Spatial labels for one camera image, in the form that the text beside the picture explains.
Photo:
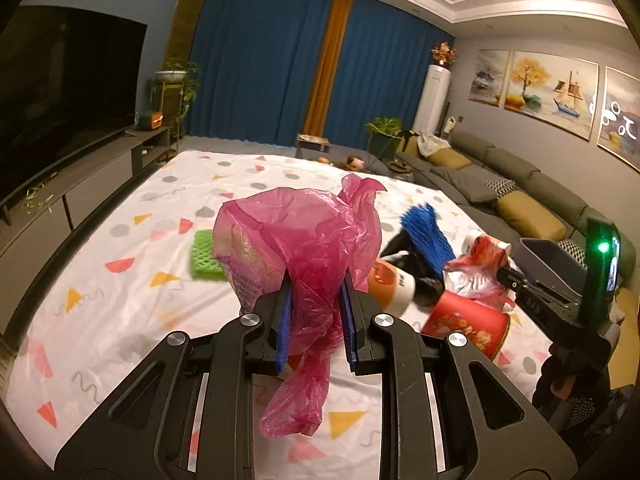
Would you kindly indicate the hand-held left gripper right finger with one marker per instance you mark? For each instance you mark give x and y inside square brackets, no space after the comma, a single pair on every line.
[350,332]

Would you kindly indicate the orange speaker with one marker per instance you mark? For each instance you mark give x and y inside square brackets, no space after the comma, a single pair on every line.
[150,120]

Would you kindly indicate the black white patterned cushion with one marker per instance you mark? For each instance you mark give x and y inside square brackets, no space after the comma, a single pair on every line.
[500,187]
[572,250]

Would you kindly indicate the grey sofa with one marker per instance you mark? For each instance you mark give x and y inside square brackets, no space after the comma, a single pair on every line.
[520,165]

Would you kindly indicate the small printed box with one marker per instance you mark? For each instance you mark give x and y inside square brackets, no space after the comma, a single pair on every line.
[312,144]

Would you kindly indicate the pink plastic bag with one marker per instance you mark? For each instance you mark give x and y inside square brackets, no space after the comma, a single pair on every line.
[300,230]

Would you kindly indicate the red paper cup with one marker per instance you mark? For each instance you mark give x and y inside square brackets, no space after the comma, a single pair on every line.
[460,322]

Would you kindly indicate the green foam net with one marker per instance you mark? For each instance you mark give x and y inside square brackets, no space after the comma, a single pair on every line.
[202,255]

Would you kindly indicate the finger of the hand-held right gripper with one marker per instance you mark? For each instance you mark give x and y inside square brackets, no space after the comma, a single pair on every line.
[510,276]

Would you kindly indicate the potted plant in dark pot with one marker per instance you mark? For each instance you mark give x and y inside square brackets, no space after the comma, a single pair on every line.
[382,132]

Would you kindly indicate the white standing air conditioner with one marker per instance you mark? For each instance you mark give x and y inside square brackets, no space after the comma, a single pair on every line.
[430,100]

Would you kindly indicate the small landscape painting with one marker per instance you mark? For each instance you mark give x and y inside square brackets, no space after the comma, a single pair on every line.
[487,77]

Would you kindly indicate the printed bed sheet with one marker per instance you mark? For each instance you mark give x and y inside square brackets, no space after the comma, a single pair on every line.
[150,200]

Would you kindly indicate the black television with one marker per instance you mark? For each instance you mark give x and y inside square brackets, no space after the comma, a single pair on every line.
[65,100]

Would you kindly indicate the red white plastic bag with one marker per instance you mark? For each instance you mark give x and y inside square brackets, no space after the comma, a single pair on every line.
[480,265]

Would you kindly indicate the green plant in white bowl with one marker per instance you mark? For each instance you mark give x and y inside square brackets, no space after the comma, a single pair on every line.
[175,74]

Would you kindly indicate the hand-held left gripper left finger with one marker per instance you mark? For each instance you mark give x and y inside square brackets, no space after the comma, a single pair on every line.
[282,332]

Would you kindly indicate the grey cushion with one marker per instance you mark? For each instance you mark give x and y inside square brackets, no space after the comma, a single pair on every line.
[465,182]

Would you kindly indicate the painting with white shapes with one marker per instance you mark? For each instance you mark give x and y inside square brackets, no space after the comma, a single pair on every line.
[620,115]

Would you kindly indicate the doll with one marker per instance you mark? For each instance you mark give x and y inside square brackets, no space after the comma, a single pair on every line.
[356,162]

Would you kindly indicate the blue curtain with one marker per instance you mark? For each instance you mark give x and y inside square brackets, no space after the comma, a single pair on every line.
[255,60]
[385,70]

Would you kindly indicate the grey plastic bin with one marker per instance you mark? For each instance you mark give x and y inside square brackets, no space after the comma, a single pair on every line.
[545,255]

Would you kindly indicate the black plastic packet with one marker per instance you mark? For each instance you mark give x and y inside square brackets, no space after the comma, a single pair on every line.
[400,247]

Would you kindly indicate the metal plant stand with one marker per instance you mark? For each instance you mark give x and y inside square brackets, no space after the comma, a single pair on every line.
[170,110]

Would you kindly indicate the wide tree and ship painting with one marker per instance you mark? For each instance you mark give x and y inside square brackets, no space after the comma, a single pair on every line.
[550,92]

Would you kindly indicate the large yellow cushion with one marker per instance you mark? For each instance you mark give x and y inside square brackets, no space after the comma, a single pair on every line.
[532,215]

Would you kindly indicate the white cloth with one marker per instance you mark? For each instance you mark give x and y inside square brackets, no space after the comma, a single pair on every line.
[432,142]

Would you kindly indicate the orange white cup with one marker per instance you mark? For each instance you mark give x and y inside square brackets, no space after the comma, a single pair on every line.
[395,285]

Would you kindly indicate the red gold flower ornament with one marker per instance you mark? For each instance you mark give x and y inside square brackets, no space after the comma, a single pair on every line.
[443,54]

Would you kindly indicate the blue foam net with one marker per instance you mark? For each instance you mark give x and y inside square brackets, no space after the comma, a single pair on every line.
[425,235]

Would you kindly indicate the orange curtain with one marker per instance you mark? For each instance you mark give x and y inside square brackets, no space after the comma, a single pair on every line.
[330,60]

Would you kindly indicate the small yellow cushion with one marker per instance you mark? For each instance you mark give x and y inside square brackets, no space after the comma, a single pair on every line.
[447,159]

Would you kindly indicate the grey television cabinet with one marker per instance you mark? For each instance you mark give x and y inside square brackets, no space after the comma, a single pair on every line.
[100,170]

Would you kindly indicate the person's right forearm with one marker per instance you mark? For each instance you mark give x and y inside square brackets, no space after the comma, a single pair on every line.
[565,365]

